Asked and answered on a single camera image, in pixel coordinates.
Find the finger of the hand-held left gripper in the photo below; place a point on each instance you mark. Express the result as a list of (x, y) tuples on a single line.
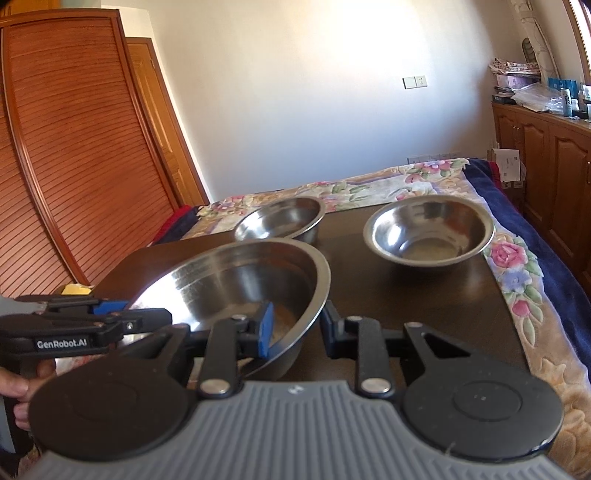
[(111, 306), (143, 320)]

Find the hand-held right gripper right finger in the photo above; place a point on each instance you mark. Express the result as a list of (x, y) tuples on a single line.
[(331, 337)]

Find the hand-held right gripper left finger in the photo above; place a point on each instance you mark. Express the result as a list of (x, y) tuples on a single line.
[(267, 332)]

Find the wide shallow steel bowl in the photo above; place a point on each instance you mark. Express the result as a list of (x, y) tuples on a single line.
[(231, 281)]

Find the straight-sided steel bowl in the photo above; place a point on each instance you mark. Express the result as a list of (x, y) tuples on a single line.
[(281, 217)]

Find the deep round steel bowl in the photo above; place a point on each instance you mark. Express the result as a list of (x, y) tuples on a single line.
[(429, 230)]

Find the person's left hand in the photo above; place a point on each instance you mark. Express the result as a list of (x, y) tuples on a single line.
[(23, 385)]

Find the yellow plush toy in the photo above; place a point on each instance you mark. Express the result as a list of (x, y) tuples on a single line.
[(76, 289)]

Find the navy and red cloth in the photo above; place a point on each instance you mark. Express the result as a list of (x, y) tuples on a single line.
[(178, 221)]

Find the wooden louvred wardrobe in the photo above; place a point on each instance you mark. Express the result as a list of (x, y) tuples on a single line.
[(78, 152)]

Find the plain wooden door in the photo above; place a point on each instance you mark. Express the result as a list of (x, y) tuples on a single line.
[(161, 120)]

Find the floral blanket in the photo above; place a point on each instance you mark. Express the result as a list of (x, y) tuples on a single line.
[(517, 277)]

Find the white paper box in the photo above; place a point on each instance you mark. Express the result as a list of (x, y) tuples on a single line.
[(508, 166)]

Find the wooden cabinet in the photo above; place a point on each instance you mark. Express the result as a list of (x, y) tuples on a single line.
[(554, 161)]

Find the dark flat box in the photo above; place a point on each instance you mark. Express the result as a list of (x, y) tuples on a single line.
[(502, 97)]

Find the clear plastic bag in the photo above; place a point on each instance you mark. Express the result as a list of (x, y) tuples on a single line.
[(531, 99)]

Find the pink box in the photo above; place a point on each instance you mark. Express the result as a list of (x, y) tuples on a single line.
[(512, 82)]

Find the folded printed cloth stack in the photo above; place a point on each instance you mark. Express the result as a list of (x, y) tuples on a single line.
[(512, 67)]

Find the row of toiletry bottles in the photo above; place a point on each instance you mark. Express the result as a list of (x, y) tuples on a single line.
[(567, 99)]

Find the patterned beige curtain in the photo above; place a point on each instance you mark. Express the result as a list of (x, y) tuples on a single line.
[(535, 32)]

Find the window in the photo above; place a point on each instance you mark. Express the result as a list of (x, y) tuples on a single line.
[(582, 41)]

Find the white wall socket strip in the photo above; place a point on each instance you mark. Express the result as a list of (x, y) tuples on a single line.
[(429, 158)]

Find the white wall socket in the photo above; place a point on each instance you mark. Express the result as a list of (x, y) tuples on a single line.
[(414, 82)]

